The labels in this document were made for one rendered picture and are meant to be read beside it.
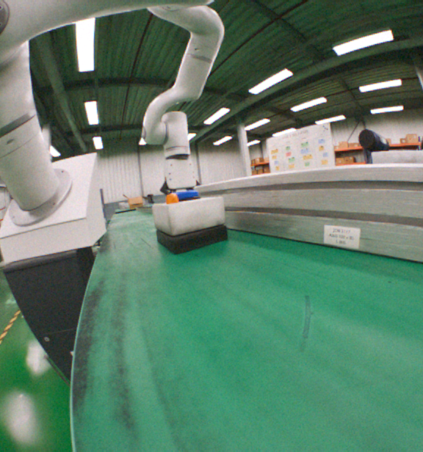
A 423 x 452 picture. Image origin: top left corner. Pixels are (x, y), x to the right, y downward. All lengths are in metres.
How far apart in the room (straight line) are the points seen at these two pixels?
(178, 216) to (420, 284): 0.24
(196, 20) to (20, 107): 0.45
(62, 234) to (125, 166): 11.22
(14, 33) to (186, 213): 0.36
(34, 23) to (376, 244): 0.49
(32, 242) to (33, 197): 0.09
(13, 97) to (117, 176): 11.17
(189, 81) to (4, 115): 0.45
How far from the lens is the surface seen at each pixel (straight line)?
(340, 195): 0.19
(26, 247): 0.45
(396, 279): 0.16
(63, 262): 0.39
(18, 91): 0.39
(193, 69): 0.56
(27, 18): 0.35
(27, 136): 0.39
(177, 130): 0.58
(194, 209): 0.21
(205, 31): 0.58
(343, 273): 0.15
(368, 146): 0.55
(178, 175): 0.56
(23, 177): 0.41
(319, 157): 3.38
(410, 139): 10.10
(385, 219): 0.20
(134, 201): 2.47
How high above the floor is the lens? 0.85
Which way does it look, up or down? 11 degrees down
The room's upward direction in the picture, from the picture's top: 7 degrees counter-clockwise
